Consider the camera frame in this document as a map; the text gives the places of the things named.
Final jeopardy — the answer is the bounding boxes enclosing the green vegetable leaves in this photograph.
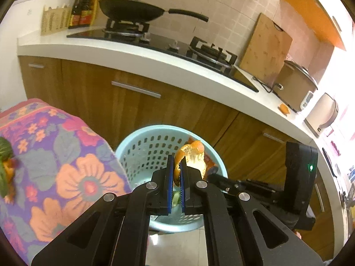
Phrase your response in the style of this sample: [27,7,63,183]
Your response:
[0,137,14,198]

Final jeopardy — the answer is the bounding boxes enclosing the beige rice cooker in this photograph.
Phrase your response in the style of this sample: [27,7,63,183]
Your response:
[273,59,319,113]

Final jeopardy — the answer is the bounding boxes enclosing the wooden kitchen counter cabinet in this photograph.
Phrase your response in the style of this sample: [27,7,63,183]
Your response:
[18,55,347,261]

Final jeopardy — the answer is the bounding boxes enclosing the light blue plastic basket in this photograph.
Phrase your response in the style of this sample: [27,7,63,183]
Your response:
[115,125,228,233]

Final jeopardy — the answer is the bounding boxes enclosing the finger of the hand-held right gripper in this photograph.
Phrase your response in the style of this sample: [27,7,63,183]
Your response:
[207,173,249,195]

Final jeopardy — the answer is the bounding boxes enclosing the large orange peel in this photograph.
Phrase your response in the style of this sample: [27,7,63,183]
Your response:
[173,140,207,187]

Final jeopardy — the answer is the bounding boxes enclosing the long metal cabinet handle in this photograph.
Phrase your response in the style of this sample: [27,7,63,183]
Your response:
[111,81,161,99]

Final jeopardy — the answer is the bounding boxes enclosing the floral printed tablecloth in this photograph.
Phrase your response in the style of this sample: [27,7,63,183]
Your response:
[0,98,132,266]

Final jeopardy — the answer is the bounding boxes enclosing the black wok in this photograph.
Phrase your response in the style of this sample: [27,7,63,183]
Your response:
[98,0,209,23]

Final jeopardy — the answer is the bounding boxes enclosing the white electric kettle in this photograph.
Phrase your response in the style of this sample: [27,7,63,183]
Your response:
[304,93,339,137]

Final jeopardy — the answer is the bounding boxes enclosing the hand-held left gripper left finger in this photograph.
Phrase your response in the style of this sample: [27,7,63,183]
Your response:
[31,155,175,266]

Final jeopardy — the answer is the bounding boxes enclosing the red label sauce bottle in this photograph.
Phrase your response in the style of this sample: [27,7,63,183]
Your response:
[80,0,95,26]

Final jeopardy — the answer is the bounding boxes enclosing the black glass gas stove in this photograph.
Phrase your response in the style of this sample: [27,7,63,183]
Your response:
[67,22,260,92]

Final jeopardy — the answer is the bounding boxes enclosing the yellow bottle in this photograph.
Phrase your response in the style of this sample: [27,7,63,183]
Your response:
[91,0,99,24]

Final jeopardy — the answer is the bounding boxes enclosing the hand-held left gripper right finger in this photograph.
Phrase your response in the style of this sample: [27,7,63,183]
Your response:
[179,161,324,266]

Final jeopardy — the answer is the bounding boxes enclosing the dark sauce bottle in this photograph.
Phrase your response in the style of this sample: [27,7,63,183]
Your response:
[70,0,84,29]

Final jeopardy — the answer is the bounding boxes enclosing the black power cable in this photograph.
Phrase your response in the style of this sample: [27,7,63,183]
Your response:
[252,76,297,111]

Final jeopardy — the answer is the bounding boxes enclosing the cream cutlery basket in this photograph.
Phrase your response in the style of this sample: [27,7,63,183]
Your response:
[41,5,73,36]

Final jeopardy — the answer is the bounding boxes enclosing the wooden cutting board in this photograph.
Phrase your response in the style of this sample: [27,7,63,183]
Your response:
[239,12,293,86]

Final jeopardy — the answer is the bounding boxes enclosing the orange wall cabinet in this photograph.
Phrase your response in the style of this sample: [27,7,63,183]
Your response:
[280,0,347,51]

